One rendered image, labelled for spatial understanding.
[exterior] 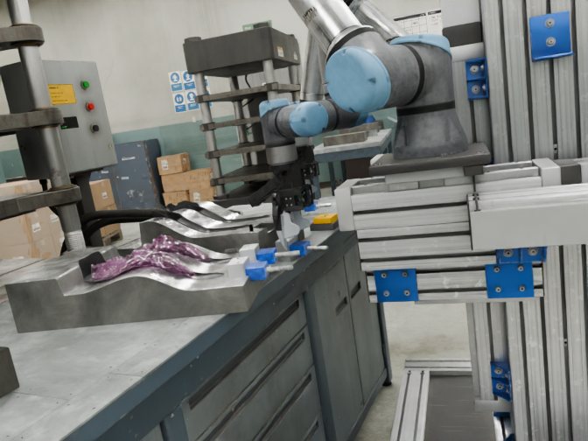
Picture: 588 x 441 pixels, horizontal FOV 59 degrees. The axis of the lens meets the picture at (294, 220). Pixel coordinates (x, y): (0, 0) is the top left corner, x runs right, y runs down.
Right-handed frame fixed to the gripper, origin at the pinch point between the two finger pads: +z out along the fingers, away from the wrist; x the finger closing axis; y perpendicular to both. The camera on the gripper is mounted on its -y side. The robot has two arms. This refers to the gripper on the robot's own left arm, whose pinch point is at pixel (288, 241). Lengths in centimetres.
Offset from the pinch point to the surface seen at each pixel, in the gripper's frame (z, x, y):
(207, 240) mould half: -2.9, -5.8, -20.1
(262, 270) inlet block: -1.5, -27.5, 6.8
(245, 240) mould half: -2.5, -6.0, -8.8
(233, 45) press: -106, 354, -202
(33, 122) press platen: -41, 1, -80
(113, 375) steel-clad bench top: 5, -60, -4
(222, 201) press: 46, 347, -242
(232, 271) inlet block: -2.1, -29.5, 1.1
